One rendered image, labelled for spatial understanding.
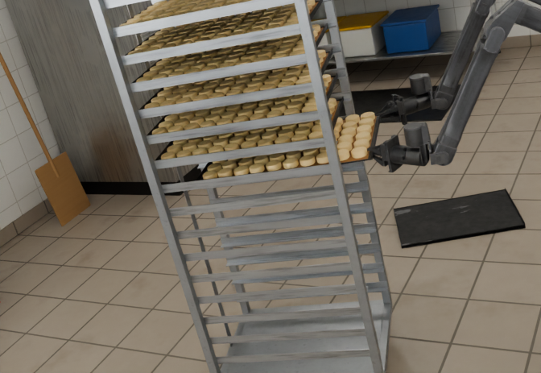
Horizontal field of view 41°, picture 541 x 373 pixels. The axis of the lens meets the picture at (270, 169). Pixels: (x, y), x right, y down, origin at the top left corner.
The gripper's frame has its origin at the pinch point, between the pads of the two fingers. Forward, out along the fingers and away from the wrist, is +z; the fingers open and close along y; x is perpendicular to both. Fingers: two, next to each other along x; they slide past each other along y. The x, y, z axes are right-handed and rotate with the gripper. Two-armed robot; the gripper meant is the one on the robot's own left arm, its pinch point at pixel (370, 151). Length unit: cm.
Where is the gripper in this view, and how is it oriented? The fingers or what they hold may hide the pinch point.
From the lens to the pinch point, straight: 228.7
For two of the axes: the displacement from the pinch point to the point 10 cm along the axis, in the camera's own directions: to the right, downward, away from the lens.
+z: -7.2, -1.0, 6.9
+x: -6.5, 4.3, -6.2
